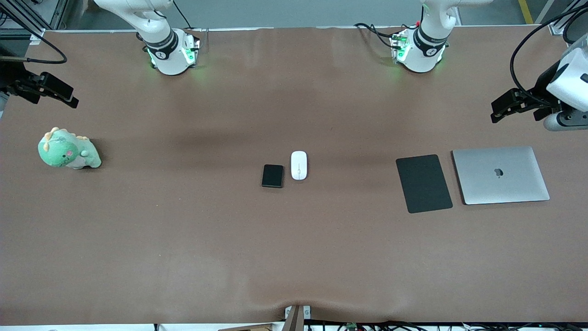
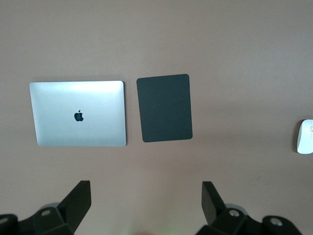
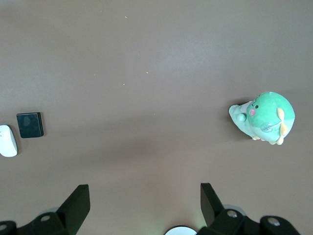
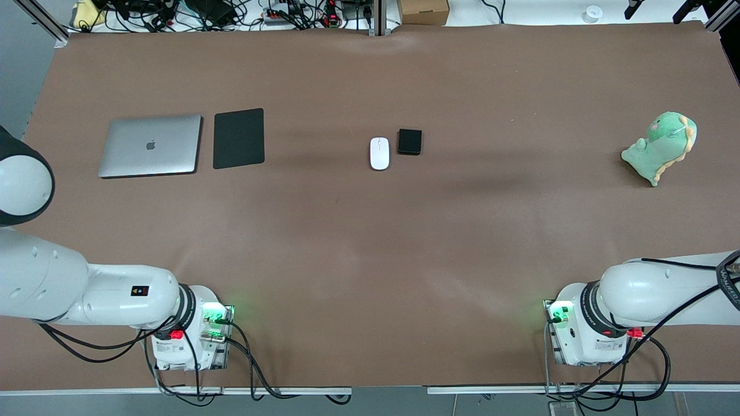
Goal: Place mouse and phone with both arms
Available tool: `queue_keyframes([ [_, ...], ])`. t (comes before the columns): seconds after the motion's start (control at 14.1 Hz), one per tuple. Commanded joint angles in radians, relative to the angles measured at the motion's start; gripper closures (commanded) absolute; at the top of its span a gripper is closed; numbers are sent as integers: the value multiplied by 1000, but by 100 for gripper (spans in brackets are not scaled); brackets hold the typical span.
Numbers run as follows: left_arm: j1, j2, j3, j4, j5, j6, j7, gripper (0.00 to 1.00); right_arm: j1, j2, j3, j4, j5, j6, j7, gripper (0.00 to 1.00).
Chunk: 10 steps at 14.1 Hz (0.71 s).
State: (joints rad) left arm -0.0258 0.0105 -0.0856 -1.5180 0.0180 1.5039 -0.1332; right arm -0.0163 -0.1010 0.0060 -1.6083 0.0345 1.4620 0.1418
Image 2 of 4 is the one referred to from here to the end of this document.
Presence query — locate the white computer mouse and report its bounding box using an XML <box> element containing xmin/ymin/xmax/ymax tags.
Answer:
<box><xmin>296</xmin><ymin>119</ymin><xmax>313</xmax><ymax>155</ymax></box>

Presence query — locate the silver closed laptop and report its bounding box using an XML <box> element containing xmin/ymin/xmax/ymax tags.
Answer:
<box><xmin>29</xmin><ymin>80</ymin><xmax>127</xmax><ymax>147</ymax></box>

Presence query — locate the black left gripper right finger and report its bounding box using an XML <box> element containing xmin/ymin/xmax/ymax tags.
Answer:
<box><xmin>197</xmin><ymin>181</ymin><xmax>304</xmax><ymax>235</ymax></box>

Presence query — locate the black mouse pad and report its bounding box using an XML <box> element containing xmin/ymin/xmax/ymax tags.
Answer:
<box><xmin>136</xmin><ymin>73</ymin><xmax>193</xmax><ymax>143</ymax></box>

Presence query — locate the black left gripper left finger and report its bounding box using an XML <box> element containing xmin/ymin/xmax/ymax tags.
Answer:
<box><xmin>0</xmin><ymin>180</ymin><xmax>92</xmax><ymax>235</ymax></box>

